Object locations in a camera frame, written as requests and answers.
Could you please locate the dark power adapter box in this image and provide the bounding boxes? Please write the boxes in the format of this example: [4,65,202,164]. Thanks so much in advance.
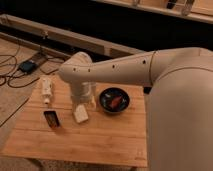
[18,60,36,74]

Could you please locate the black rectangular eraser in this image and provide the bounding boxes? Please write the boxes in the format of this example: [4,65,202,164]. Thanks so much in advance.
[44,111,60,127]

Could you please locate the black bowl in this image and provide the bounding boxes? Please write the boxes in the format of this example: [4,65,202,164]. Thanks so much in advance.
[99,87,130,115]

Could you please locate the white plastic bottle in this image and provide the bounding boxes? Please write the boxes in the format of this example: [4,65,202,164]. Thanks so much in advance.
[41,77,52,104]

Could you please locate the red object in bowl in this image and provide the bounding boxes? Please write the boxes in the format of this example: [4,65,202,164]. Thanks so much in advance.
[109,96,121,109]

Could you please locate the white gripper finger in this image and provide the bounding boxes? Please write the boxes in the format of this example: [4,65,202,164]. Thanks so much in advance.
[73,104,89,123]

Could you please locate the long wooden beam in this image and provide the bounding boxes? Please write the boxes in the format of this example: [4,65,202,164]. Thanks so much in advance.
[0,14,142,58]

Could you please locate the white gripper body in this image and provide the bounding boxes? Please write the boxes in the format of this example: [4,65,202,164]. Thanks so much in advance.
[70,82,96,109]

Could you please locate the black floor cable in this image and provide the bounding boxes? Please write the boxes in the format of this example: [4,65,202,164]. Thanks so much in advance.
[0,49,61,89]

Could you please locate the wooden table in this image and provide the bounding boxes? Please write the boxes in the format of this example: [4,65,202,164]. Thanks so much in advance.
[2,75,147,167]

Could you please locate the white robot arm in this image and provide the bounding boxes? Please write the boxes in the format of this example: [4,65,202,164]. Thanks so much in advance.
[59,47,213,171]

